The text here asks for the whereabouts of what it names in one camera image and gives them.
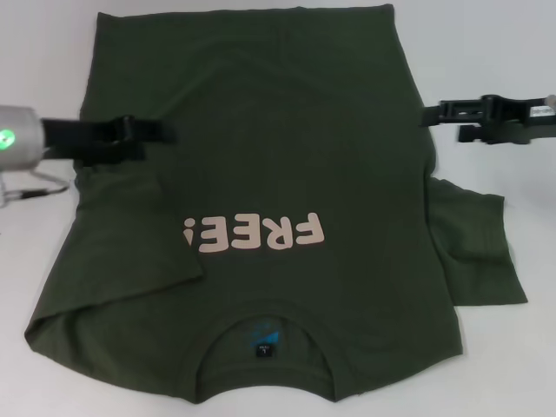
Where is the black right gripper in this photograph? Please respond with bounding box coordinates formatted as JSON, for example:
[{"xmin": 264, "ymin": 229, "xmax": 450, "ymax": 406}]
[{"xmin": 419, "ymin": 93, "xmax": 556, "ymax": 148}]

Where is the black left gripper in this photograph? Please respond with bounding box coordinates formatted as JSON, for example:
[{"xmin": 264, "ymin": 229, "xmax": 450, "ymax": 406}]
[{"xmin": 41, "ymin": 116, "xmax": 177, "ymax": 167}]

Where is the left arm cable with plug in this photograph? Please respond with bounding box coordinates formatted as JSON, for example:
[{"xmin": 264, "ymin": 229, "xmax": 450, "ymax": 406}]
[{"xmin": 0, "ymin": 169, "xmax": 71, "ymax": 210}]

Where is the dark green FREE! t-shirt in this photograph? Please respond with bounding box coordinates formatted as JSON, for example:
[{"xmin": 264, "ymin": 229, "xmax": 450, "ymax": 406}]
[{"xmin": 23, "ymin": 3, "xmax": 530, "ymax": 394}]

